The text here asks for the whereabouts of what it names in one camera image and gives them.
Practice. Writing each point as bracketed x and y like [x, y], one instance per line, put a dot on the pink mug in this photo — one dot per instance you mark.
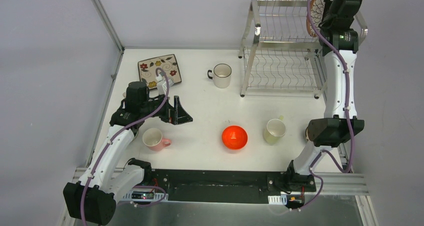
[153, 138]

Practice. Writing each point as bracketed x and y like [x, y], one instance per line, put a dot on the mint green bowl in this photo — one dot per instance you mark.
[136, 133]

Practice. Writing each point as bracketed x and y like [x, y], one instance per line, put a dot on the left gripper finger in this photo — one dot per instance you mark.
[180, 116]
[166, 114]

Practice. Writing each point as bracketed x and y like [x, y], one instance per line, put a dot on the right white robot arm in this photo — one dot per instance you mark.
[340, 123]

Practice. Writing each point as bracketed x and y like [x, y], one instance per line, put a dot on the brown petal pattern plate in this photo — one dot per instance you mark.
[316, 11]

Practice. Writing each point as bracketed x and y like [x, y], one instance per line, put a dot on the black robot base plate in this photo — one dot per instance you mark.
[216, 186]

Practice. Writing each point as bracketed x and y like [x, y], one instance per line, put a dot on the pale yellow mug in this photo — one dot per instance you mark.
[274, 130]

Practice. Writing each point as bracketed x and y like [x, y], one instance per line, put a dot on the white mug black handle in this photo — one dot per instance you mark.
[221, 75]

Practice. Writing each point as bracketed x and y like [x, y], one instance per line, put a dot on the brown dish under right arm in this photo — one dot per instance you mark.
[307, 134]

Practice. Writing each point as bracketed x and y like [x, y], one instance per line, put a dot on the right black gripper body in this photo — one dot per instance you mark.
[326, 16]

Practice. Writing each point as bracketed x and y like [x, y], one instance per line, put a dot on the steel two-tier dish rack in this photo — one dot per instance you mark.
[278, 50]

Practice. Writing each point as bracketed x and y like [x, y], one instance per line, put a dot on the orange bowl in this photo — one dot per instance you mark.
[234, 137]

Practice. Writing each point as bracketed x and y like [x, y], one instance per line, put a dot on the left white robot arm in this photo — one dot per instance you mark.
[95, 195]

